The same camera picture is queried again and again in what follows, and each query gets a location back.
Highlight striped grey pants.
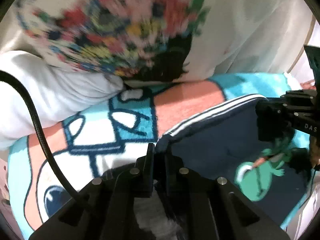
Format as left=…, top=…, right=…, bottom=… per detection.
left=132, top=94, right=316, bottom=240

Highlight teal cartoon fleece blanket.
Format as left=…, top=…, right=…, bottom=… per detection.
left=8, top=73, right=315, bottom=239

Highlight grey plush toy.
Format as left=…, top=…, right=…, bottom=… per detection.
left=1, top=50, right=124, bottom=150

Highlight beige floral cushion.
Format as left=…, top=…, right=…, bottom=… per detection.
left=1, top=0, right=315, bottom=82

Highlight black cable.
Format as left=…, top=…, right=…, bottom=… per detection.
left=0, top=70, right=79, bottom=202

